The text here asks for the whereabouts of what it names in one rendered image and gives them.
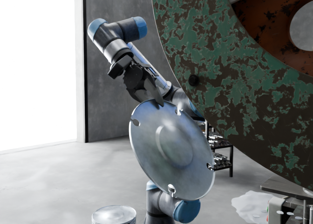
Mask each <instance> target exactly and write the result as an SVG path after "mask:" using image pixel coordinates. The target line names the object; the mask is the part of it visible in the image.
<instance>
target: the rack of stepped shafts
mask: <svg viewBox="0 0 313 224"><path fill-rule="evenodd" d="M203 125H205V132H203V133H204V135H205V137H206V139H207V141H208V143H209V145H210V147H211V150H212V153H213V157H214V162H215V165H214V168H212V167H211V165H210V164H209V163H207V164H206V166H207V168H208V169H209V170H211V169H212V170H214V171H217V170H223V169H227V168H230V174H229V177H233V145H232V144H231V143H229V142H228V141H227V140H226V139H225V138H223V137H222V136H221V135H220V134H219V133H216V132H215V129H214V128H213V127H212V126H211V125H210V124H209V123H208V122H207V121H206V120H205V123H203ZM209 125H210V126H209ZM209 128H212V132H211V131H209ZM228 147H230V160H228V159H227V158H228V157H227V156H223V155H222V154H218V153H215V150H216V149H222V148H228Z"/></svg>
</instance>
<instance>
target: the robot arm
mask: <svg viewBox="0 0 313 224"><path fill-rule="evenodd" d="M147 31H148V29H147V25H146V22H145V20H144V19H143V18H142V17H131V18H129V19H126V20H122V21H118V22H114V23H110V24H109V23H108V22H107V21H106V20H104V19H96V20H94V21H93V22H91V23H90V25H89V27H88V35H89V36H90V38H91V40H92V41H93V43H94V44H96V45H97V47H98V48H99V49H100V50H101V52H102V53H103V54H104V55H105V56H106V58H107V59H108V60H109V62H110V63H111V64H112V65H111V67H110V71H109V72H108V76H110V77H111V78H112V79H113V80H114V79H115V78H116V77H118V76H121V75H122V74H123V72H124V70H125V72H124V74H123V75H124V77H123V79H124V81H123V83H124V84H125V85H126V87H127V88H126V90H127V91H128V92H129V94H130V96H131V97H132V98H133V99H135V100H136V101H138V102H140V103H142V102H143V101H145V100H148V99H154V98H155V100H156V103H158V104H159V105H160V106H161V107H164V102H163V101H164V100H165V101H168V102H171V103H173V104H175V105H176V107H177V110H175V113H176V114H177V115H180V112H179V111H178V110H179V109H180V110H183V111H185V112H186V113H187V114H188V115H189V116H190V117H191V118H192V119H193V120H194V121H195V122H196V123H197V125H198V126H199V127H201V125H202V124H203V123H205V119H204V118H203V116H202V115H201V114H200V113H199V112H198V110H197V109H196V108H195V107H194V105H193V104H192V103H191V101H190V100H189V98H188V97H187V95H186V94H185V92H184V91H183V89H182V88H178V87H175V86H173V85H172V84H171V82H170V81H166V80H165V79H164V78H163V77H162V76H161V75H160V74H159V73H158V72H157V70H156V69H155V68H154V67H153V66H152V65H151V64H150V63H149V61H148V60H147V59H146V58H145V57H144V56H143V55H142V54H141V53H140V51H139V50H138V49H137V48H136V47H135V46H134V45H133V44H132V41H135V40H139V39H141V38H143V37H145V36H146V34H147ZM147 90H148V91H150V92H151V95H152V96H153V97H154V98H152V97H150V96H148V95H147V92H146V91H147ZM168 190H169V192H170V195H168V194H167V193H165V192H164V191H162V190H161V189H160V188H158V187H157V186H156V185H155V184H154V183H153V182H152V181H151V180H150V181H148V182H147V189H146V191H147V214H146V217H145V220H144V223H143V224H176V223H175V221H179V222H181V223H183V224H187V223H190V222H191V221H193V220H194V218H196V216H197V215H198V213H199V211H200V207H201V202H200V200H199V199H198V200H194V201H184V200H180V199H177V198H174V197H172V194H173V193H175V189H174V187H173V186H172V185H171V184H169V185H168Z"/></svg>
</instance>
